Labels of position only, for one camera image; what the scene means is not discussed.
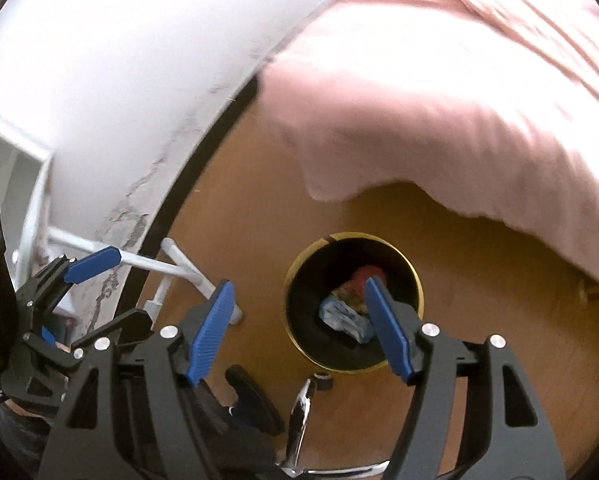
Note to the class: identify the chrome chair base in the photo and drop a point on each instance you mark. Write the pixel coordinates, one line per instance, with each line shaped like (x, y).
(299, 420)

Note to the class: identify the red crumpled wrapper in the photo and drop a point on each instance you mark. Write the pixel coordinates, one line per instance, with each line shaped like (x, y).
(370, 276)

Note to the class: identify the large black chair caster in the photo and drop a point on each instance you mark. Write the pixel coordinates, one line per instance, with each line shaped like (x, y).
(257, 400)

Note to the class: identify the person's left forearm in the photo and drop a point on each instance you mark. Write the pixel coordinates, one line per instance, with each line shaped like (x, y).
(22, 440)

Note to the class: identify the black bin with gold rim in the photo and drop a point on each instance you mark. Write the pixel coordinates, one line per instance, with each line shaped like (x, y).
(304, 305)

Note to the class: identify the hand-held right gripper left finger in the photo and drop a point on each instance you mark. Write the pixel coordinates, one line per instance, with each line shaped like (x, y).
(208, 332)

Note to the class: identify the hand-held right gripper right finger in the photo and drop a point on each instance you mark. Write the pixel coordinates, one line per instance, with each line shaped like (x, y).
(387, 327)

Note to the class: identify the pink blanket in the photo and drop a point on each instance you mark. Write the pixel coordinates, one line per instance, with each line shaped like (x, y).
(429, 100)

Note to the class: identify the blue and white crumpled wrapper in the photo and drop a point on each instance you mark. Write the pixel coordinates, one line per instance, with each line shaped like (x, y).
(342, 316)

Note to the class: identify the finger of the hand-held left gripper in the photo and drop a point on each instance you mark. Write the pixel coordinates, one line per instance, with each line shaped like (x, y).
(127, 322)
(92, 264)

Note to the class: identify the small black chair caster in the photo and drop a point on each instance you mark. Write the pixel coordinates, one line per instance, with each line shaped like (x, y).
(323, 383)

